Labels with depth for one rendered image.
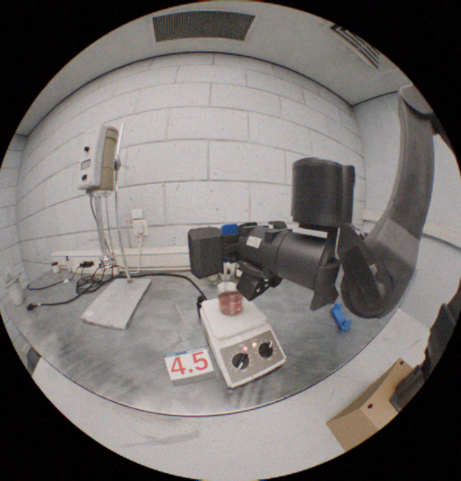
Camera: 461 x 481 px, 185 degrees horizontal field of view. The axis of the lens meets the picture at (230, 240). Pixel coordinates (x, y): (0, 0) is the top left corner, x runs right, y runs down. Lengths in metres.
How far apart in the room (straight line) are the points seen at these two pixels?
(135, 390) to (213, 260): 0.32
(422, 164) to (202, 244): 0.22
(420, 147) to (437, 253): 1.35
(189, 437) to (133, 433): 0.10
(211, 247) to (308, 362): 0.33
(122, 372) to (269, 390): 0.31
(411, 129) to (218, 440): 0.43
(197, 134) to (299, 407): 1.02
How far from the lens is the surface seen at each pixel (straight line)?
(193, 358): 0.33
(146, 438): 0.34
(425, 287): 1.54
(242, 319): 0.32
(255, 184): 0.79
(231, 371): 0.30
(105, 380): 0.41
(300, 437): 0.33
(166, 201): 0.75
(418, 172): 0.15
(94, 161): 0.50
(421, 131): 0.18
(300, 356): 0.39
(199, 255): 0.16
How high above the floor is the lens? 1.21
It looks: 14 degrees down
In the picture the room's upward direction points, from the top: straight up
